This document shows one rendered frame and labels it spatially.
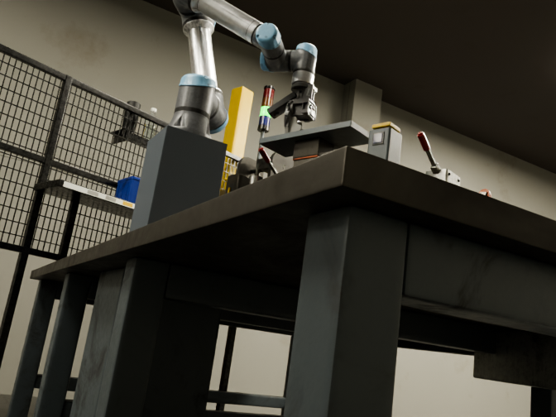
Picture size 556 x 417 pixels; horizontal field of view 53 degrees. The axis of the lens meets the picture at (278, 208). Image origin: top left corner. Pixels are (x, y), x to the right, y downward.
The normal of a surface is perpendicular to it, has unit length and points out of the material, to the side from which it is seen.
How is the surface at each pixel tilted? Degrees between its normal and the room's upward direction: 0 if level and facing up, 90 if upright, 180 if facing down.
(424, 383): 90
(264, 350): 90
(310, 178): 90
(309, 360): 90
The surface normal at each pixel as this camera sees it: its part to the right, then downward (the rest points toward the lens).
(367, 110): 0.50, -0.14
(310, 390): -0.86, -0.24
